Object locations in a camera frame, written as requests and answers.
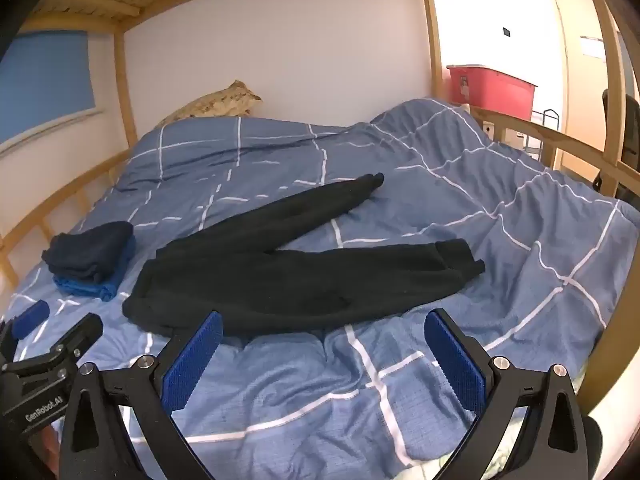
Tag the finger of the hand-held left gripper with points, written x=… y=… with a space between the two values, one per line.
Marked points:
x=75 y=336
x=30 y=316

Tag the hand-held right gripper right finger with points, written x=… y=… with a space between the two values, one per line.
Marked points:
x=460 y=360

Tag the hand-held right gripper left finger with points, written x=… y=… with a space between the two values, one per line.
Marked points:
x=192 y=360

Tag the black knit sweater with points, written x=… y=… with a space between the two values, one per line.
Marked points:
x=250 y=270

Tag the folded blue garment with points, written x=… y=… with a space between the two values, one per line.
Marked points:
x=97 y=289

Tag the folded navy garment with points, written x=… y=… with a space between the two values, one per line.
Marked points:
x=90 y=250

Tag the blue checked blanket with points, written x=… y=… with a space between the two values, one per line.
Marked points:
x=400 y=200

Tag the blue window blind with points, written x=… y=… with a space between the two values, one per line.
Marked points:
x=45 y=80

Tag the beige patterned pillow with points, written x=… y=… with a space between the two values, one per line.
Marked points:
x=215 y=102

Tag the red storage bin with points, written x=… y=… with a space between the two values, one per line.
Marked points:
x=490 y=92

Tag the black chair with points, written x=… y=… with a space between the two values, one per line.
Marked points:
x=632 y=130

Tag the cream door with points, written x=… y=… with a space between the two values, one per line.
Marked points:
x=580 y=90

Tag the white paper sheet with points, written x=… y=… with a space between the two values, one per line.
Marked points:
x=592 y=47

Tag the wooden bunk bed frame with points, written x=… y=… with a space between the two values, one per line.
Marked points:
x=123 y=85

